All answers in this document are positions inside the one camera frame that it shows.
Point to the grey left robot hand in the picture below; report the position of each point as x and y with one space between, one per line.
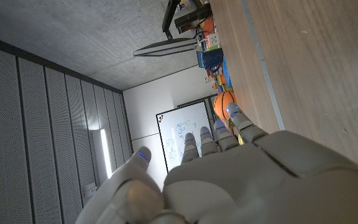
259 180

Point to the orange toy basketball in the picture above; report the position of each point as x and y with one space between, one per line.
222 104

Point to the whiteboard with blue writing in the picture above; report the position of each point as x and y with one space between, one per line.
182 133

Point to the blue storage box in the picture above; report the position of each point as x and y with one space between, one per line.
210 59

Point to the white power strip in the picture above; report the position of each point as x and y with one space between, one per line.
213 39

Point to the black box device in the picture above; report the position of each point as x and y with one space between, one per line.
194 17

